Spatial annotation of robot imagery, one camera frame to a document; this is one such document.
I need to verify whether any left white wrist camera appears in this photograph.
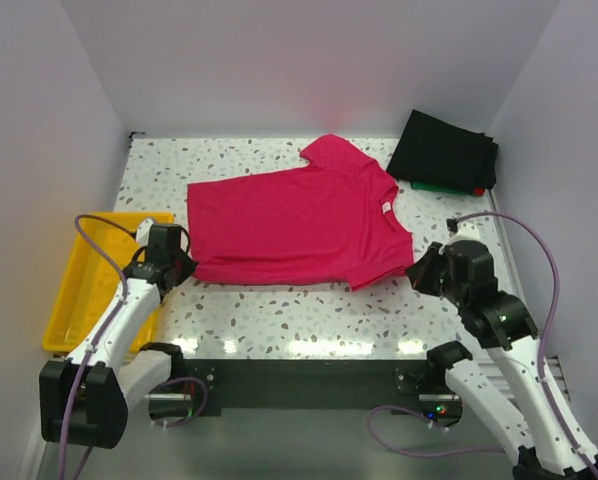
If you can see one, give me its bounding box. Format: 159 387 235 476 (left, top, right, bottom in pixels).
134 217 157 246

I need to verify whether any magenta t shirt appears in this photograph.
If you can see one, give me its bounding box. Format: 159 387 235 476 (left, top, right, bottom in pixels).
187 134 415 290

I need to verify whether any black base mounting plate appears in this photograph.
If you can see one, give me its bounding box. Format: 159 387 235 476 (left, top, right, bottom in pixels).
128 357 480 426

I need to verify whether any purple cable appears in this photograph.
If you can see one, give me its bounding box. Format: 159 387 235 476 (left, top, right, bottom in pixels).
56 213 210 480
368 210 598 476

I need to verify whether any yellow plastic tray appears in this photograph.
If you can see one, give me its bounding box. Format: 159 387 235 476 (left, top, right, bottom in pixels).
41 211 176 354

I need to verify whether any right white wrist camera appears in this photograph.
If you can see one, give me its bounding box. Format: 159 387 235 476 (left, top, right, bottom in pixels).
446 218 482 245

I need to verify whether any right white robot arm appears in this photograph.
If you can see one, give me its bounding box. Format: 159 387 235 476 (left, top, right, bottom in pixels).
407 239 598 479

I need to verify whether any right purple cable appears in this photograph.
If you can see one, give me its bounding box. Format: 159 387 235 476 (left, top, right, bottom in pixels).
368 210 598 476

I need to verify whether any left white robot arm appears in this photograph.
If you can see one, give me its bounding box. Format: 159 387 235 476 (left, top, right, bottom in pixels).
39 220 197 449

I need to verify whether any folded green t shirt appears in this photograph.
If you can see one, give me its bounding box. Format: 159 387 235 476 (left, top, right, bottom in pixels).
410 182 471 195

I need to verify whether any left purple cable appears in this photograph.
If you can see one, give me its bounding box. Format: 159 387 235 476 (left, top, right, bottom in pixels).
56 213 210 480

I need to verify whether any folded black t shirt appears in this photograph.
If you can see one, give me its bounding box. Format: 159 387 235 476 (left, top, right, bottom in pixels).
387 110 499 194

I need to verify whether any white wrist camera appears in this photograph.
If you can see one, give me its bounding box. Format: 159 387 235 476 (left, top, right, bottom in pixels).
134 217 157 246
446 218 482 245

